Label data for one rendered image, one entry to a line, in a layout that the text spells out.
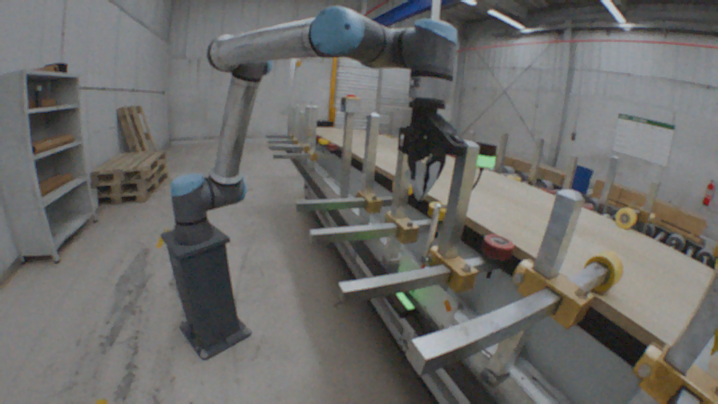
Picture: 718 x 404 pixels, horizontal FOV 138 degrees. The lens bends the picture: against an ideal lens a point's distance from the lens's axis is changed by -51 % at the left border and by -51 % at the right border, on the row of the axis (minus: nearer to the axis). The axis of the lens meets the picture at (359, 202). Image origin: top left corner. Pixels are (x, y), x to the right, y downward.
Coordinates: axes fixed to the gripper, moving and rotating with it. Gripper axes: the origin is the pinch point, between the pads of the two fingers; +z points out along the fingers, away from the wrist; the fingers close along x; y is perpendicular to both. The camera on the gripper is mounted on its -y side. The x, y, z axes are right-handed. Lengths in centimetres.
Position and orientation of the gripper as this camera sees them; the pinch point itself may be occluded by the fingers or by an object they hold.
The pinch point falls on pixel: (421, 195)
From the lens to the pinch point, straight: 61.6
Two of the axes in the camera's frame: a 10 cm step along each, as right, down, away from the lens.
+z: -0.8, 9.4, 3.3
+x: -9.3, 0.5, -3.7
